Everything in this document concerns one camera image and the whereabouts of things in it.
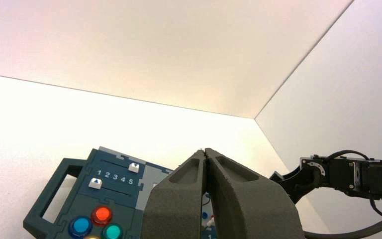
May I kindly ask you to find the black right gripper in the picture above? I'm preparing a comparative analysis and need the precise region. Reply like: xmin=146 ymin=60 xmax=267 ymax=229
xmin=270 ymin=155 xmax=364 ymax=205

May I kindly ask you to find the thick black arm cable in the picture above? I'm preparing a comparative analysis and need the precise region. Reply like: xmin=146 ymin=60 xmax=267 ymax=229
xmin=303 ymin=208 xmax=382 ymax=239

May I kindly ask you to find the blue push button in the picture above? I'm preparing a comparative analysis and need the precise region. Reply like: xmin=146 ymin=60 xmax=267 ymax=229
xmin=68 ymin=216 xmax=94 ymax=239

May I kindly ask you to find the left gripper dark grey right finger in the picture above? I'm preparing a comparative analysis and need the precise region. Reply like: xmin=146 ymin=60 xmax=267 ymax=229
xmin=205 ymin=148 xmax=306 ymax=239

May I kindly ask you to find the red push button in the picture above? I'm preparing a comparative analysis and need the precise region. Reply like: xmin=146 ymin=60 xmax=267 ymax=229
xmin=91 ymin=206 xmax=113 ymax=227

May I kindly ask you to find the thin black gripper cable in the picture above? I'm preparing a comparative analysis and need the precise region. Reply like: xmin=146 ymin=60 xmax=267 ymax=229
xmin=324 ymin=149 xmax=370 ymax=163

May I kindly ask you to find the dark teal control board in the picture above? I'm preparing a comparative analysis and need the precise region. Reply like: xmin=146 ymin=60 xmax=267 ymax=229
xmin=23 ymin=146 xmax=219 ymax=239

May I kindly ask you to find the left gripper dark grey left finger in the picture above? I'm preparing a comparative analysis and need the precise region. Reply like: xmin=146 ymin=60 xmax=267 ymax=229
xmin=141 ymin=149 xmax=207 ymax=239

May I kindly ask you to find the teal push button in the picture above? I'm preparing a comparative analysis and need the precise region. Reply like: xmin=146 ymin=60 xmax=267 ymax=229
xmin=101 ymin=223 xmax=124 ymax=239

